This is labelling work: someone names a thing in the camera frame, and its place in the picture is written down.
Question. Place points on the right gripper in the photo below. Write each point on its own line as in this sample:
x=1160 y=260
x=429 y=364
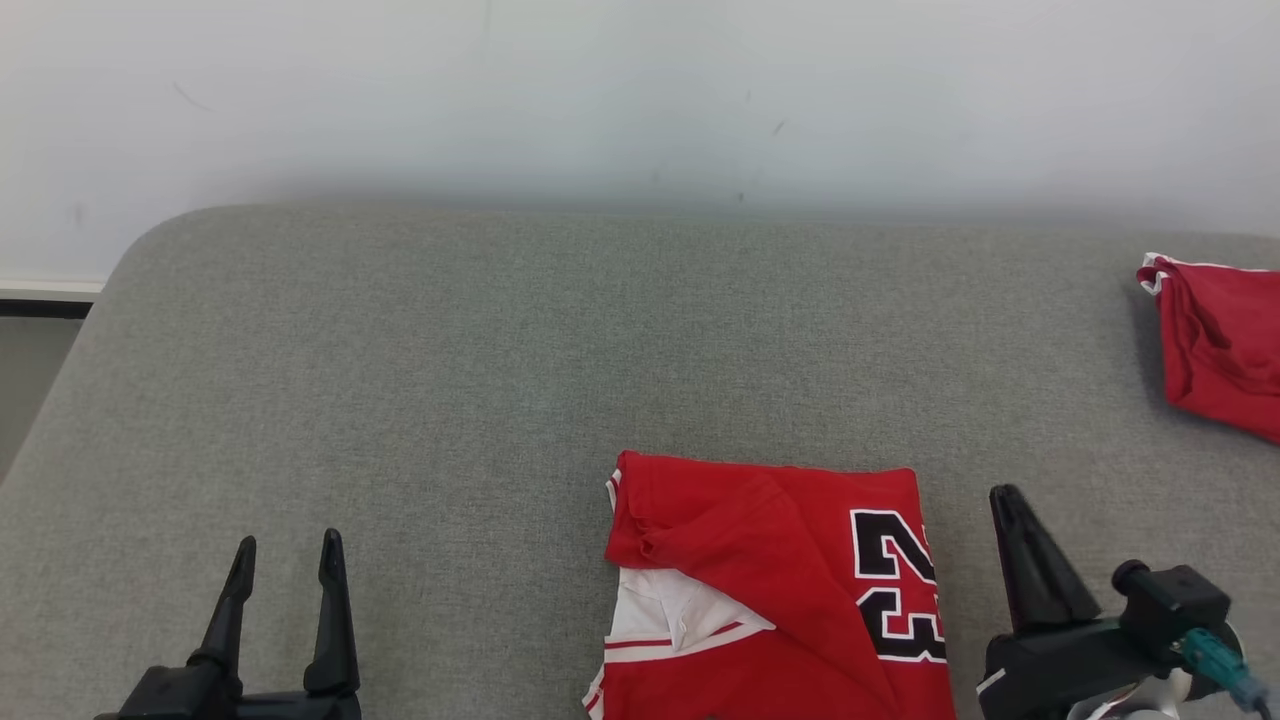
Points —
x=1050 y=670

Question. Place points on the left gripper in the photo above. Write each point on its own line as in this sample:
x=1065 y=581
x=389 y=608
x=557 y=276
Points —
x=200 y=702

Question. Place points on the red white basketball jersey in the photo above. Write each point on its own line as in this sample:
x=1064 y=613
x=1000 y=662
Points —
x=780 y=560

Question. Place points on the red basketball shorts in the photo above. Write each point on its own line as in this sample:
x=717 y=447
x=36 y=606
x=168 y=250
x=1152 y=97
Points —
x=1230 y=340

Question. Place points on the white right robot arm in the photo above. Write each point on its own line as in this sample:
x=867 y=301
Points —
x=1140 y=708

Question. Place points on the white wall baseboard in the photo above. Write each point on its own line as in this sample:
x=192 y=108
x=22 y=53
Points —
x=45 y=288

